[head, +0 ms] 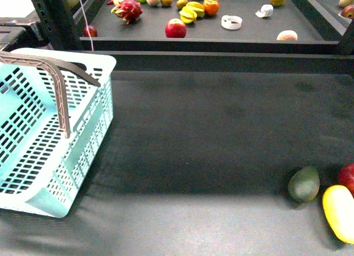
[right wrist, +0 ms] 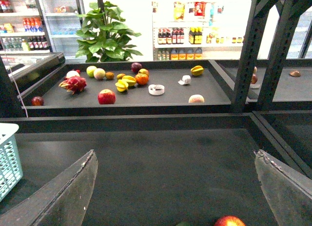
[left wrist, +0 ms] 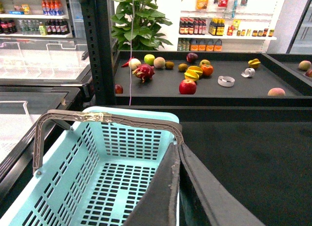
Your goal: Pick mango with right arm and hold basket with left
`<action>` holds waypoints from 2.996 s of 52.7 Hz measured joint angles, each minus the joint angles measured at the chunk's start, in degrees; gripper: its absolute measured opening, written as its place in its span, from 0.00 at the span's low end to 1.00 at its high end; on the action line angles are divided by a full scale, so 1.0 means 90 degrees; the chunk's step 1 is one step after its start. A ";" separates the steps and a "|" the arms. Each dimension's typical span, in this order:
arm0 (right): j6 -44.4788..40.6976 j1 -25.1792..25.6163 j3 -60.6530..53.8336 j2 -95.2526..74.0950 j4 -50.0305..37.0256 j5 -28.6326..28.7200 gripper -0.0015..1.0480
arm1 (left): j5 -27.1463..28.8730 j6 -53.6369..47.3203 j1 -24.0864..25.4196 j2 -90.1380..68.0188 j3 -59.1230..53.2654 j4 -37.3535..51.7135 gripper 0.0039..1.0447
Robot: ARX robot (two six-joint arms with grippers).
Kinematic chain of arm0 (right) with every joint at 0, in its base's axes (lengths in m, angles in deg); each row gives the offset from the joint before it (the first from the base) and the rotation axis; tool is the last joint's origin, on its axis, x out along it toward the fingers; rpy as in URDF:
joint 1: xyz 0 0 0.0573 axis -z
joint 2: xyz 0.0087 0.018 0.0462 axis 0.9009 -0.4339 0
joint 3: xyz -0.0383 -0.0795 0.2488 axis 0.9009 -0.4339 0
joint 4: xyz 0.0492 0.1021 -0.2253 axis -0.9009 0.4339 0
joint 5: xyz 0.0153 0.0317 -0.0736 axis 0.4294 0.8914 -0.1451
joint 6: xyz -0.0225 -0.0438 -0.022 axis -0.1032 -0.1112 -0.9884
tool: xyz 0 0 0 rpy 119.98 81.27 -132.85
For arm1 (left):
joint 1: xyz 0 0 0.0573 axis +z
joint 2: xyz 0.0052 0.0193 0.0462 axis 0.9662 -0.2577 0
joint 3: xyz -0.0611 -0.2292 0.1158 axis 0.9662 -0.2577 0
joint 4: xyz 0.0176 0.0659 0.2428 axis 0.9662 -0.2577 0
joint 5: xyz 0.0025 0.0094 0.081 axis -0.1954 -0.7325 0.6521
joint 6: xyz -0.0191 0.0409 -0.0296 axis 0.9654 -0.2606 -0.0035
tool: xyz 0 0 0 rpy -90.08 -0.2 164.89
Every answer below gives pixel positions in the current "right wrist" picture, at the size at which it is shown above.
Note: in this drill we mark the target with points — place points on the brown kiwi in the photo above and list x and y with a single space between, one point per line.
120 76
109 75

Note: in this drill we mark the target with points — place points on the green apple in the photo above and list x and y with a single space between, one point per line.
90 71

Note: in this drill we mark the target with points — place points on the white round fruit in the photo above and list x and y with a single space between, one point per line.
72 73

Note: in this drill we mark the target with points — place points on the light blue plastic basket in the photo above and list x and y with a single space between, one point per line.
10 166

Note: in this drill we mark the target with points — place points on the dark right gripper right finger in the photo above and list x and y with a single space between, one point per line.
288 192

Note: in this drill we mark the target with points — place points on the brown shell fruit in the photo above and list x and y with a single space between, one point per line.
295 73

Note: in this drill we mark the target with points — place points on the red yellow apple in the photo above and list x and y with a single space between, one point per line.
144 71

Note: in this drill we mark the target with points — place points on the yellow starfruit back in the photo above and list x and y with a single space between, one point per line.
131 81

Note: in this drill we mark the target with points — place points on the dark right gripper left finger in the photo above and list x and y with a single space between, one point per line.
61 202

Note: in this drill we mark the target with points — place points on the yellow starfruit front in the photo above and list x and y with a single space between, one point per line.
122 85

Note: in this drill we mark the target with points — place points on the dark purple fruit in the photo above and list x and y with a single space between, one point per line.
135 67

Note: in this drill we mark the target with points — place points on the small white tape roll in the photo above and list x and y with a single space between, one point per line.
186 79

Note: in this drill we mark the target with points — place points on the white goods shelf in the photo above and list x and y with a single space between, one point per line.
197 30

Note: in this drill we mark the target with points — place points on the pale peach fruit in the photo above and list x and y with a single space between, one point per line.
99 74

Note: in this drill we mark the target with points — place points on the yellow starfruit far right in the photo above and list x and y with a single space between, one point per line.
197 70

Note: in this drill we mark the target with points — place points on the pink dragon fruit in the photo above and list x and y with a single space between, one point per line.
74 84

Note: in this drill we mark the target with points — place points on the left drinks shelf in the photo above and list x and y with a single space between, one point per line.
22 28

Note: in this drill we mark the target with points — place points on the orange persimmon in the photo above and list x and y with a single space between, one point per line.
141 79

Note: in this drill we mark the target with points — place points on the yellow starfruit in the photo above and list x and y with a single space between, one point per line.
122 85
197 70
131 81

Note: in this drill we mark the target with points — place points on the small dark red apple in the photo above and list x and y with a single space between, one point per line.
37 101

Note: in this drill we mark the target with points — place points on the glass door refrigerator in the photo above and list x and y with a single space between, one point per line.
61 22

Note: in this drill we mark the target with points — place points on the green potted plant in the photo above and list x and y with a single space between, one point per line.
104 37

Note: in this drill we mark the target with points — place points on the red apple near gripper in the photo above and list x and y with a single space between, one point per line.
229 220

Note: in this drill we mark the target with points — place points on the red mango right tray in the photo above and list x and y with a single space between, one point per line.
254 76

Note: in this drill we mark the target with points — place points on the black fruit display tray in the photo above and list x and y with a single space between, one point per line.
215 85

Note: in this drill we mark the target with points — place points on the red apple front tray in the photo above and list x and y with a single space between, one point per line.
106 96

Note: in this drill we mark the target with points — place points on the pale peach at edge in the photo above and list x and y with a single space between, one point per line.
196 99

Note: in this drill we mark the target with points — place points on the dark metal rack post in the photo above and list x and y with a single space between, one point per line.
253 36

